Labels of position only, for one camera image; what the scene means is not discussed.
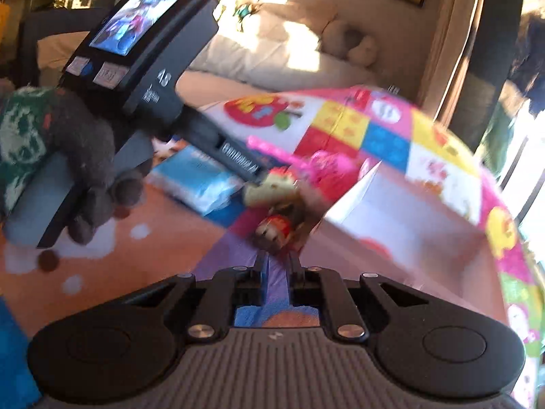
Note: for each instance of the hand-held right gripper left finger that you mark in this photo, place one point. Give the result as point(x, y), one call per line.
point(262, 281)

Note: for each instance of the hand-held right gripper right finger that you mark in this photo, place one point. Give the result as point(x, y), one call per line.
point(294, 281)

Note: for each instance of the small red white figurine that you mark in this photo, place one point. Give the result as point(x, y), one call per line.
point(272, 232)

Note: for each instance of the small yellow toy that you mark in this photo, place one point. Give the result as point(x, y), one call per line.
point(272, 185)

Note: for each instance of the blue wet wipes packet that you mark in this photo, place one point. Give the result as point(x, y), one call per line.
point(200, 183)

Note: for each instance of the pale pink cardboard box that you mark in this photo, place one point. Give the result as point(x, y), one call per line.
point(404, 238)

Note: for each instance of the person's left forearm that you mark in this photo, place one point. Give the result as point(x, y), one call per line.
point(17, 136)

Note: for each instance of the person's left hand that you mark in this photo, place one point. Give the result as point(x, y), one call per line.
point(85, 136)

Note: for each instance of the chicken plush toy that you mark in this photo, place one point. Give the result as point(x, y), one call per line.
point(246, 10)

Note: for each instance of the beige sofa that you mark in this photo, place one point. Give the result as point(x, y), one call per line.
point(264, 59)

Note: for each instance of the colourful cartoon play mat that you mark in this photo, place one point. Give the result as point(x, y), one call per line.
point(374, 136)

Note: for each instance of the grey neck pillow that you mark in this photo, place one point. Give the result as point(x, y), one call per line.
point(338, 36)

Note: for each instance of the beige bear plush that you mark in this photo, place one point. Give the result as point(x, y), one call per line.
point(364, 53)

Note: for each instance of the green hanging garment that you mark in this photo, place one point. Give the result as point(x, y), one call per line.
point(498, 136)

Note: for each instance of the beige curtain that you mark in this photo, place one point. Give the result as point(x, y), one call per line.
point(447, 42)

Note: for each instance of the dark hanging clothes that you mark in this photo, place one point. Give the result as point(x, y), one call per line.
point(528, 64)

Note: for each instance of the dark tall column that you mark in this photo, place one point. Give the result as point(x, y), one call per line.
point(494, 30)

